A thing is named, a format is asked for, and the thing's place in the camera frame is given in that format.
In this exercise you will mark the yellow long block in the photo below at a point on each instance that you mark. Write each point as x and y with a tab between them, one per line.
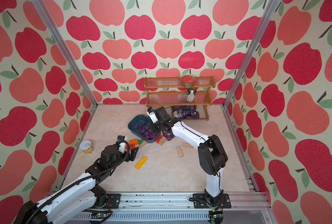
141	162

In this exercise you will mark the orange block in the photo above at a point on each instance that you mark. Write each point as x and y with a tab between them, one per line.
134	142

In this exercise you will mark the yellow tin can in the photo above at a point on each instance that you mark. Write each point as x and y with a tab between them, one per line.
86	147

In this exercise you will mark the red round tin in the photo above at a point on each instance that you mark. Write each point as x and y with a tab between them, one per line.
188	81

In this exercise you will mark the wooden three-tier shelf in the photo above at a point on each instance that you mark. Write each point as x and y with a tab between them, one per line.
168	91

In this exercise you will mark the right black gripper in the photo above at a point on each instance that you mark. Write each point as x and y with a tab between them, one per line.
153	126

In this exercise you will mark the left aluminium frame post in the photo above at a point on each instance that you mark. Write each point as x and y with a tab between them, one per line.
53	29

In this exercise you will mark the right aluminium frame post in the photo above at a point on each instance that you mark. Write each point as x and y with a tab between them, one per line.
255	42

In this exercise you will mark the natural wood triangle block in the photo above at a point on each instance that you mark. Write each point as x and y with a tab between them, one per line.
144	143

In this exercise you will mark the red arch block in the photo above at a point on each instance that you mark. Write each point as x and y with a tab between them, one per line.
158	139

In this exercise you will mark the natural wood flat block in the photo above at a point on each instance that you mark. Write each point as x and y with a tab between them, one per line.
187	145

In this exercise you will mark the aluminium frame post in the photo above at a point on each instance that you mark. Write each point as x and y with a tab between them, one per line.
53	29
255	42

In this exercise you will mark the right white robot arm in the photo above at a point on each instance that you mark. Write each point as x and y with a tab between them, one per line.
211	154

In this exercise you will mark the teal plastic storage bin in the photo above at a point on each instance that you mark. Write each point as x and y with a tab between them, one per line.
137	121

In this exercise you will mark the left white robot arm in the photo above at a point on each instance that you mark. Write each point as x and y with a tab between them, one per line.
70	190

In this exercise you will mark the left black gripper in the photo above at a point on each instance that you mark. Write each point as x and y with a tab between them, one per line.
133	154

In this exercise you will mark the purple snack bag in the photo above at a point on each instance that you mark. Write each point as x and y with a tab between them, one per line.
185	112

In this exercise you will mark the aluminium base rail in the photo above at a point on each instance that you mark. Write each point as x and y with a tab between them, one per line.
248	207

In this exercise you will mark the natural wood long block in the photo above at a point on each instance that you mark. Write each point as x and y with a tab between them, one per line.
179	150

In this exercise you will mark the natural wood short block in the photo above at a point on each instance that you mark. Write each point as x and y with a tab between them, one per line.
162	140

